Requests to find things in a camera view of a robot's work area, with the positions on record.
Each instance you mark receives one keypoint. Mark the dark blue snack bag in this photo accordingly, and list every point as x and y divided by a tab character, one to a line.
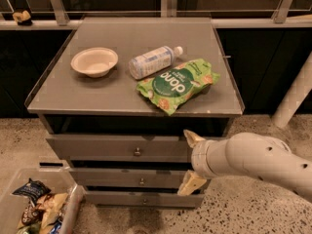
33	190

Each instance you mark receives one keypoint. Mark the clear plastic bin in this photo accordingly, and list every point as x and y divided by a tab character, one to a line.
58	180

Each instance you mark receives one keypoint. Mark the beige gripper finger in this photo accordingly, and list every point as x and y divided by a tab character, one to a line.
192	138
191	182

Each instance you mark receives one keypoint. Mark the brown snack bag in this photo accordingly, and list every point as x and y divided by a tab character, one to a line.
29	216

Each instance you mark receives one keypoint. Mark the grey drawer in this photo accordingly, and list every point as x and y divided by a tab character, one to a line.
143	199
128	178
121	148

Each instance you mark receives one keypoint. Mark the grey bottom drawer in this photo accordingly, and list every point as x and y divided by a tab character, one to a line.
143	199

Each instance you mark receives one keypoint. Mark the clear plastic water bottle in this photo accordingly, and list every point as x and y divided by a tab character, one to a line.
153	61

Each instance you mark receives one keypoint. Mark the grey drawer cabinet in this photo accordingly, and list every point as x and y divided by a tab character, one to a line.
70	103

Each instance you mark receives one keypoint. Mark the yellow snack bag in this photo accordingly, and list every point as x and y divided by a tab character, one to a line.
51	205

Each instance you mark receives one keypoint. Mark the small yellow black object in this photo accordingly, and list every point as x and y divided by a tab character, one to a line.
22	17

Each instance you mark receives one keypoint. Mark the metal railing frame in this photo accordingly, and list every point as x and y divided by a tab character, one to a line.
54	14

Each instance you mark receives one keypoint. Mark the white diagonal pole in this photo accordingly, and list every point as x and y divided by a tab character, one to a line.
295	96

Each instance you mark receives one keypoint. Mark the white paper bowl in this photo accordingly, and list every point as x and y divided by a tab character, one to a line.
94	62

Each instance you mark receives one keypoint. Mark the grey top drawer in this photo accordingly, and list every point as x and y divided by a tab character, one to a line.
121	148

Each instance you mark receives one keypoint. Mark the grey middle drawer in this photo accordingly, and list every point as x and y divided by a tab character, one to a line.
128	178

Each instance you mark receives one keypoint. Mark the green snack bag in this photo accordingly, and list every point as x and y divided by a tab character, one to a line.
169	90

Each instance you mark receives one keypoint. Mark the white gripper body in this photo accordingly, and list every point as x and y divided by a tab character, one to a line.
199	160

